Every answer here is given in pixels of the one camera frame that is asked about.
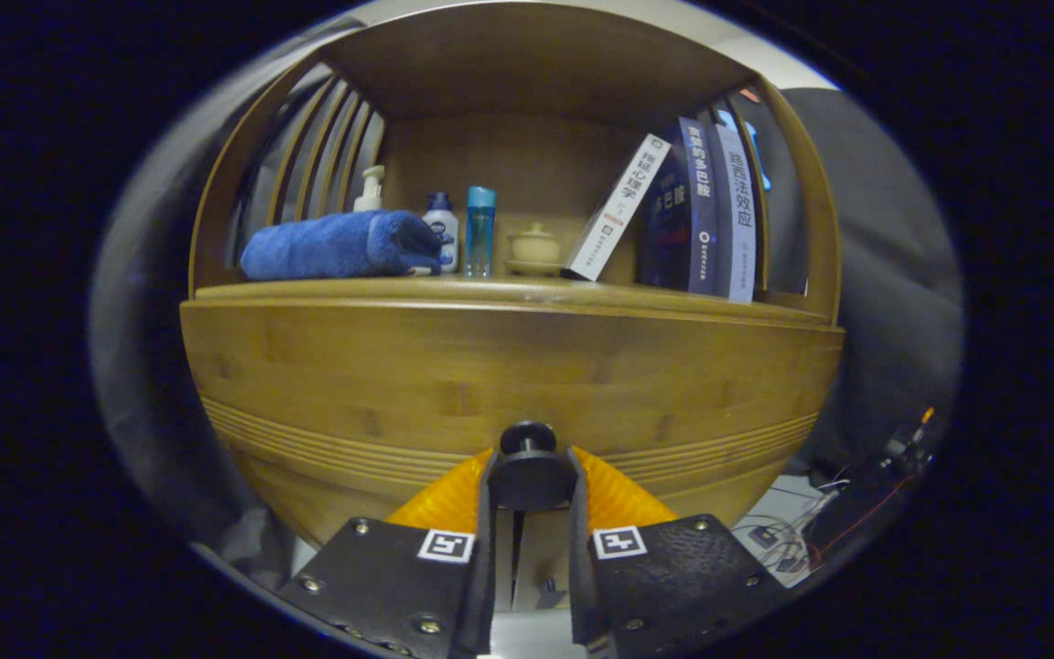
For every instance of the wooden cabinet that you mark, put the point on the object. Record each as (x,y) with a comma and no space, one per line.
(527,64)

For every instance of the black tool with orange tip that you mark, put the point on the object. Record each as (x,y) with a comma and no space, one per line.
(911,439)

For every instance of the lavender book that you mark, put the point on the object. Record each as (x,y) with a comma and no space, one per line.
(737,215)

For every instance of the white bottle with blue cap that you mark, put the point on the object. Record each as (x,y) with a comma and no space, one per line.
(443,229)

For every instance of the white book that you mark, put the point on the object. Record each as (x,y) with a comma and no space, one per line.
(620,206)

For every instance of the clear blue bottle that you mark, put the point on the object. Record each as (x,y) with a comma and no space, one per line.
(479,233)

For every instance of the dark blue book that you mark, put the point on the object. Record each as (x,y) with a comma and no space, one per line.
(687,210)

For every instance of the wooden cabinet door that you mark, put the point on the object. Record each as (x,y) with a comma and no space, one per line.
(719,494)
(326,503)

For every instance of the black drawer knob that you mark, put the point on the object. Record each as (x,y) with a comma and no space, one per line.
(529,467)

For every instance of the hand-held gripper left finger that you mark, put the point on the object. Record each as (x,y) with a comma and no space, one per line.
(484,595)

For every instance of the wooden countertop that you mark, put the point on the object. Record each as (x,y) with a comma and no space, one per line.
(582,291)

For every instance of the beige lidded teacup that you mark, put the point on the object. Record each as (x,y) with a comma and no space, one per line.
(534,247)

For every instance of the white pump bottle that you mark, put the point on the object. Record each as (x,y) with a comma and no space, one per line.
(370,190)

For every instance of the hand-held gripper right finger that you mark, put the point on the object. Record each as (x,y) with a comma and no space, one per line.
(580,586)

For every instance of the blue rolled towel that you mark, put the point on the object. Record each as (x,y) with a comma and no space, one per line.
(335,245)

